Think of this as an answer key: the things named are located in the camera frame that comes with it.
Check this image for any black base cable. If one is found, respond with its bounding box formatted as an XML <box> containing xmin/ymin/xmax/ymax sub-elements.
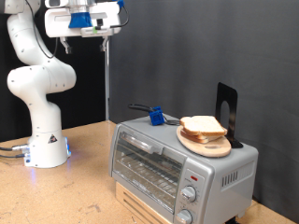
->
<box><xmin>0</xmin><ymin>152</ymin><xmax>29</xmax><ymax>160</ymax></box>

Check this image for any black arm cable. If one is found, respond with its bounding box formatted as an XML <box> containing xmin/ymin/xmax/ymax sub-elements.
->
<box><xmin>24</xmin><ymin>0</ymin><xmax>130</xmax><ymax>60</ymax></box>

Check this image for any black metal bookend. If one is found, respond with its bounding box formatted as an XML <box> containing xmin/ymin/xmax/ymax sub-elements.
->
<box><xmin>215</xmin><ymin>81</ymin><xmax>244</xmax><ymax>149</ymax></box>

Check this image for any grey fabric backdrop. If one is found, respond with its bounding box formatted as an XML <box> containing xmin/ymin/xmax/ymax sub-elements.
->
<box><xmin>109</xmin><ymin>0</ymin><xmax>299</xmax><ymax>224</ymax></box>

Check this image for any wooden box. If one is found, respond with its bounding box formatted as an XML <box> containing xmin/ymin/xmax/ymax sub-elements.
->
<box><xmin>115</xmin><ymin>181</ymin><xmax>164</xmax><ymax>224</ymax></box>

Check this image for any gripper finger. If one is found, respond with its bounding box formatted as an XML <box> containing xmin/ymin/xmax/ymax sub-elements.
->
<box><xmin>99</xmin><ymin>35</ymin><xmax>110</xmax><ymax>52</ymax></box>
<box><xmin>60</xmin><ymin>36</ymin><xmax>74</xmax><ymax>55</ymax></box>

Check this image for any white bread slice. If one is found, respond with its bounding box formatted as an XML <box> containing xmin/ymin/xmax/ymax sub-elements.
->
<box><xmin>178</xmin><ymin>115</ymin><xmax>229</xmax><ymax>137</ymax></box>

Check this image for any wire oven rack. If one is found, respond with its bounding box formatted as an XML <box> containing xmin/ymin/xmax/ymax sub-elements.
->
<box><xmin>115</xmin><ymin>146</ymin><xmax>184</xmax><ymax>208</ymax></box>

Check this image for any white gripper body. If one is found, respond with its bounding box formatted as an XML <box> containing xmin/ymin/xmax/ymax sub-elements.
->
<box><xmin>44</xmin><ymin>0</ymin><xmax>122</xmax><ymax>39</ymax></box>

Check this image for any silver oven knob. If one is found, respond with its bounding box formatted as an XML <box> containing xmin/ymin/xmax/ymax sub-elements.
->
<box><xmin>180</xmin><ymin>185</ymin><xmax>198</xmax><ymax>203</ymax></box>
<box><xmin>175</xmin><ymin>208</ymin><xmax>194</xmax><ymax>224</ymax></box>

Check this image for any silver toaster oven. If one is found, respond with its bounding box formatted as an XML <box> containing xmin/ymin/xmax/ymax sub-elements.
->
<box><xmin>108</xmin><ymin>112</ymin><xmax>260</xmax><ymax>224</ymax></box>

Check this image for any glass oven door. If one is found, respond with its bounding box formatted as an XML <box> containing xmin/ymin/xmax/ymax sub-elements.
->
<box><xmin>109</xmin><ymin>123</ymin><xmax>188</xmax><ymax>222</ymax></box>

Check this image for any base cable with silver connector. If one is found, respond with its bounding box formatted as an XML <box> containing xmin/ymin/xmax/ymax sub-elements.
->
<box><xmin>0</xmin><ymin>143</ymin><xmax>31</xmax><ymax>153</ymax></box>

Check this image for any spatula with blue block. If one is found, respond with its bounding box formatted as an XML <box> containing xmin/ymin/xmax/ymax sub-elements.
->
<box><xmin>128</xmin><ymin>103</ymin><xmax>182</xmax><ymax>127</ymax></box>

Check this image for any black fabric backdrop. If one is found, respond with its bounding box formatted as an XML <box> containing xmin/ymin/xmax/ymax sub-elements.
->
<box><xmin>0</xmin><ymin>0</ymin><xmax>107</xmax><ymax>143</ymax></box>

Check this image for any metal stand pole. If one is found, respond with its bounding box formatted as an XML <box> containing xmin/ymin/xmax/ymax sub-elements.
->
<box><xmin>104</xmin><ymin>36</ymin><xmax>111</xmax><ymax>121</ymax></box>

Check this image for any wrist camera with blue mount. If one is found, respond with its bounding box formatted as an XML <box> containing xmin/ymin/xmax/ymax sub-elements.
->
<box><xmin>68</xmin><ymin>11</ymin><xmax>122</xmax><ymax>38</ymax></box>

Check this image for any round wooden board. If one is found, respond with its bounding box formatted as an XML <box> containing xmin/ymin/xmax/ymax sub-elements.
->
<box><xmin>176</xmin><ymin>124</ymin><xmax>233</xmax><ymax>159</ymax></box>

